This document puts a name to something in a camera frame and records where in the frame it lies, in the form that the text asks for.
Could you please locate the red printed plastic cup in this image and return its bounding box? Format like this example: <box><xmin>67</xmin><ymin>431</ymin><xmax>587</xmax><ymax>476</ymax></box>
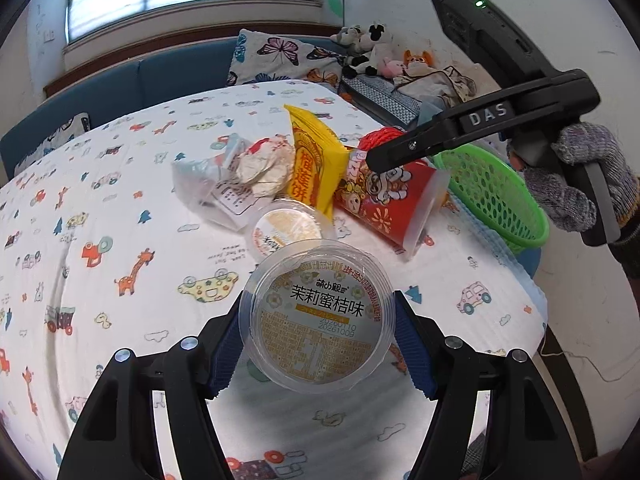
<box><xmin>334</xmin><ymin>150</ymin><xmax>450</xmax><ymax>257</ymax></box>

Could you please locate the green plastic mesh basket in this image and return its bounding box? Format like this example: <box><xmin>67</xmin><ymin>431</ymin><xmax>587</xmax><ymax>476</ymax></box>
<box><xmin>433</xmin><ymin>144</ymin><xmax>549</xmax><ymax>255</ymax></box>

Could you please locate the yellow snack bag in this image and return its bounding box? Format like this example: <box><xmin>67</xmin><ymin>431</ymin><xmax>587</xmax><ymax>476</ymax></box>
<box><xmin>285</xmin><ymin>105</ymin><xmax>349</xmax><ymax>221</ymax></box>

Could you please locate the clear round plastic lid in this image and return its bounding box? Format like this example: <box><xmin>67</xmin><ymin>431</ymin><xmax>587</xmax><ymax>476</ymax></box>
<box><xmin>244</xmin><ymin>198</ymin><xmax>336</xmax><ymax>262</ymax></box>

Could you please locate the clear jelly cup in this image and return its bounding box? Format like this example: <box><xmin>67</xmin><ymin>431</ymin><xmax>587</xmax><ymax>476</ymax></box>
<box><xmin>239</xmin><ymin>240</ymin><xmax>396</xmax><ymax>394</ymax></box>

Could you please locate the right gloved hand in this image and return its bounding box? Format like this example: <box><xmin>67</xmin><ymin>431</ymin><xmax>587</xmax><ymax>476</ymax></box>
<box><xmin>508</xmin><ymin>122</ymin><xmax>639</xmax><ymax>237</ymax></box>

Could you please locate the beige printed cloth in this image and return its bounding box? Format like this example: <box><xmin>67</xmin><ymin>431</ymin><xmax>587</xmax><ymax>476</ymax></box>
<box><xmin>394</xmin><ymin>64</ymin><xmax>501</xmax><ymax>108</ymax></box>

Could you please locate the pink plush toy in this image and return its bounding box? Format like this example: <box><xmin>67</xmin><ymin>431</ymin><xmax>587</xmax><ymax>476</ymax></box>
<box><xmin>378</xmin><ymin>58</ymin><xmax>404</xmax><ymax>79</ymax></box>

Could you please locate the orange fox plush toy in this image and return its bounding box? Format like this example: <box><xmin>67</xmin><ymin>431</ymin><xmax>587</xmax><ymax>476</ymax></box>
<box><xmin>402</xmin><ymin>50</ymin><xmax>434</xmax><ymax>78</ymax></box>

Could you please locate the cow plush toy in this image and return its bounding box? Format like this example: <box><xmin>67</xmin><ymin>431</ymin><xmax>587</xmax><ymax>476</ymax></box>
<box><xmin>342</xmin><ymin>23</ymin><xmax>394</xmax><ymax>79</ymax></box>

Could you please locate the grey plush toy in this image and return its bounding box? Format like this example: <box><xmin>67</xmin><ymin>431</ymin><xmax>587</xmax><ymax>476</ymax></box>
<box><xmin>330</xmin><ymin>25</ymin><xmax>363</xmax><ymax>48</ymax></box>

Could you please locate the crumpled white paper wrapper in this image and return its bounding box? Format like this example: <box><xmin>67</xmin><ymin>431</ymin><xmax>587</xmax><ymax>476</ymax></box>
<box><xmin>235</xmin><ymin>136</ymin><xmax>295</xmax><ymax>198</ymax></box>

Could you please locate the butterfly print pillow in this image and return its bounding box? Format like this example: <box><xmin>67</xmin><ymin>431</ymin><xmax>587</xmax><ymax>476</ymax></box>
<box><xmin>227</xmin><ymin>29</ymin><xmax>344</xmax><ymax>91</ymax></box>

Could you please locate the clear plastic bag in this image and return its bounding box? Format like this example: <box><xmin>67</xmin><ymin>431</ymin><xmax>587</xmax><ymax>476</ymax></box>
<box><xmin>171</xmin><ymin>133</ymin><xmax>273</xmax><ymax>232</ymax></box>

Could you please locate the printed white table cloth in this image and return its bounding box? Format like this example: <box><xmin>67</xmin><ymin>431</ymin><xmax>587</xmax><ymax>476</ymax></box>
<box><xmin>0</xmin><ymin>78</ymin><xmax>550</xmax><ymax>480</ymax></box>

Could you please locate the blue sofa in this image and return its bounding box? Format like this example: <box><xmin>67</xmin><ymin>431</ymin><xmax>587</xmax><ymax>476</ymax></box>
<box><xmin>0</xmin><ymin>34</ymin><xmax>544</xmax><ymax>281</ymax></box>

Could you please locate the small butterfly cushion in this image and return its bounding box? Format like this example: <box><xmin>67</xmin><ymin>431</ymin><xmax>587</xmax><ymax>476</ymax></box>
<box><xmin>14</xmin><ymin>113</ymin><xmax>91</xmax><ymax>174</ymax></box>

